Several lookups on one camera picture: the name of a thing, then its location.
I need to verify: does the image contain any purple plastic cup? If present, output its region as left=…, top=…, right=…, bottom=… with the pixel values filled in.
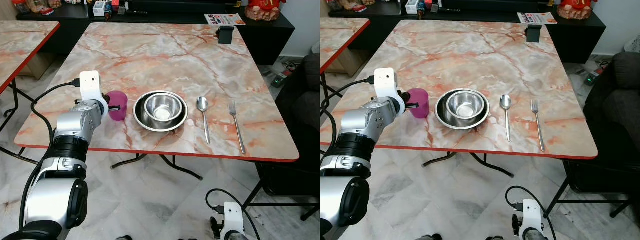
left=406, top=88, right=430, bottom=119
left=107, top=90, right=129, bottom=122

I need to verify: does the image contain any large steel bowl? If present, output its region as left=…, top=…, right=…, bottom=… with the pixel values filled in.
left=434, top=88, right=491, bottom=131
left=133, top=90, right=189, bottom=133

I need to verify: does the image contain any small steel bowl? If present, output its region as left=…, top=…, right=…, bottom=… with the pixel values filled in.
left=446, top=91, right=486, bottom=121
left=144, top=93, right=184, bottom=123

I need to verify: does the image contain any marble folding table red-edged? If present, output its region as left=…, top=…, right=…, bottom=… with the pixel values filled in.
left=320, top=18, right=371, bottom=101
left=0, top=20, right=61, bottom=166
left=320, top=20, right=634, bottom=219
left=14, top=22, right=321, bottom=221

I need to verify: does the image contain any light wooden box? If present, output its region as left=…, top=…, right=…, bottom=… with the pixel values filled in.
left=327, top=47, right=369, bottom=79
left=19, top=51, right=57, bottom=81

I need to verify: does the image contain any steel spoon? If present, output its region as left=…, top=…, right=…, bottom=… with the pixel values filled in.
left=196, top=96, right=212, bottom=145
left=499, top=94, right=514, bottom=143

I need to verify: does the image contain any steel fork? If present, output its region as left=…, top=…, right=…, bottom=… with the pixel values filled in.
left=228, top=101, right=247, bottom=155
left=530, top=99, right=547, bottom=152

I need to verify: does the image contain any black sofa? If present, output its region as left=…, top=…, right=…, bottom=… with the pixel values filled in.
left=565, top=51, right=640, bottom=197
left=256, top=52, right=321, bottom=198

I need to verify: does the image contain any packaged snacks pile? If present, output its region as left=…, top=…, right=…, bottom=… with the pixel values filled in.
left=325, top=0, right=369, bottom=13
left=12, top=0, right=57, bottom=16

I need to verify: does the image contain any power strip with green light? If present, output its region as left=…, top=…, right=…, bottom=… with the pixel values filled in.
left=582, top=70, right=609, bottom=87
left=270, top=70, right=294, bottom=90

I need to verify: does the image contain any small black block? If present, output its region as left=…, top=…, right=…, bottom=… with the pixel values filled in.
left=217, top=26, right=236, bottom=45
left=526, top=24, right=544, bottom=43

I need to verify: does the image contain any white orange printed flyer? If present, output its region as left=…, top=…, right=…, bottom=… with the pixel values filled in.
left=517, top=12, right=559, bottom=25
left=204, top=13, right=247, bottom=27

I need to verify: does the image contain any red gold figurine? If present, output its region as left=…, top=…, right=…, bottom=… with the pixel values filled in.
left=244, top=0, right=281, bottom=22
left=556, top=0, right=594, bottom=21

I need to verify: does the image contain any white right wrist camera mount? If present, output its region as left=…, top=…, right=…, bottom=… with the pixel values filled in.
left=520, top=199, right=545, bottom=235
left=222, top=202, right=246, bottom=236

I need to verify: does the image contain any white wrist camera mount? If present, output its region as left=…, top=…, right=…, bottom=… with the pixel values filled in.
left=520, top=199, right=545, bottom=235
left=374, top=67, right=407, bottom=114
left=79, top=70, right=109, bottom=114
left=222, top=202, right=246, bottom=236

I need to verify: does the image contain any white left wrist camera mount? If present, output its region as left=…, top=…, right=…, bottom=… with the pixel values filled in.
left=374, top=67, right=407, bottom=114
left=79, top=70, right=109, bottom=114

